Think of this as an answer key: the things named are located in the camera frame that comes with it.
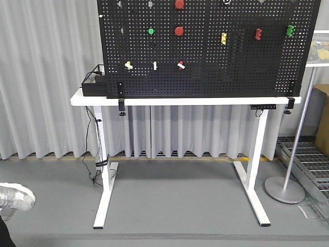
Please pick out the red rotary switch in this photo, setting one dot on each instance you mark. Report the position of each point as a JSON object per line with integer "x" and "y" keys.
{"x": 180, "y": 65}

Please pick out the left black pegboard clamp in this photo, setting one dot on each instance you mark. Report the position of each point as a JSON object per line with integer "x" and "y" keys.
{"x": 121, "y": 99}

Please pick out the black pegboard clamp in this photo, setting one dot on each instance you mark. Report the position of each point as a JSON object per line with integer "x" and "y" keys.
{"x": 121, "y": 99}
{"x": 291, "y": 99}

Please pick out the black perforated pegboard panel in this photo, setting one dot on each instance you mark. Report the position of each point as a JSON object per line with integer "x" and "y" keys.
{"x": 244, "y": 67}

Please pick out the black box on desk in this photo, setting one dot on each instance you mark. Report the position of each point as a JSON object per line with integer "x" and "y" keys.
{"x": 94, "y": 83}

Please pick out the lower red mushroom button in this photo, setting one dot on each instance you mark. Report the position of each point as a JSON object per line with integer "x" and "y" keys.
{"x": 179, "y": 31}

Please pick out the red mushroom button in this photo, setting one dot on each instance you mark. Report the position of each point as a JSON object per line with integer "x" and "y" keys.
{"x": 179, "y": 4}
{"x": 179, "y": 31}

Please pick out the desk height control panel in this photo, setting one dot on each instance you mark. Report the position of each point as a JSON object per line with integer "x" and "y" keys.
{"x": 263, "y": 106}

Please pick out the white standing desk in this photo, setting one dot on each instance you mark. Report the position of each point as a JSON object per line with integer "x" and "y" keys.
{"x": 247, "y": 175}

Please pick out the upper red mushroom button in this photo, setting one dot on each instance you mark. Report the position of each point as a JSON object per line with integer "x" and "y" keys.
{"x": 179, "y": 4}

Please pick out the right black pegboard clamp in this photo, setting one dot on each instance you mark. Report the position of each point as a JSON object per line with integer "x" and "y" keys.
{"x": 291, "y": 99}

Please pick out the silver pole stand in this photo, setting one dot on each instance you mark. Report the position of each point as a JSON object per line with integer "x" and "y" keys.
{"x": 283, "y": 189}

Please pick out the grey curtain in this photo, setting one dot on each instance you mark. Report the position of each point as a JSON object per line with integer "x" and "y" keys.
{"x": 47, "y": 48}

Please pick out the metal floor grating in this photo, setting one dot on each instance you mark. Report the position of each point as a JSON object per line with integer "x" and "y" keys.
{"x": 308, "y": 184}

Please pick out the cardboard box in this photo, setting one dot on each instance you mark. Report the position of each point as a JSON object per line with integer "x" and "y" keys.
{"x": 320, "y": 108}

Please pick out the white grey sneaker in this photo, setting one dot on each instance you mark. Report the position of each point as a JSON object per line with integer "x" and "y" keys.
{"x": 17, "y": 196}

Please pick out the yellow rotary switch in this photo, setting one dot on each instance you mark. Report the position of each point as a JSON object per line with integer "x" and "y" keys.
{"x": 128, "y": 65}

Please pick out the yellow toggle handle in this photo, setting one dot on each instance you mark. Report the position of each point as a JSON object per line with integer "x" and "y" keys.
{"x": 224, "y": 38}

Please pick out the red toggle handle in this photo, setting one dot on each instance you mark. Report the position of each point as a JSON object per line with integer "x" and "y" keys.
{"x": 258, "y": 34}

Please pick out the green toggle handle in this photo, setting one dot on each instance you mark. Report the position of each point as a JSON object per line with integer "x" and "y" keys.
{"x": 290, "y": 30}

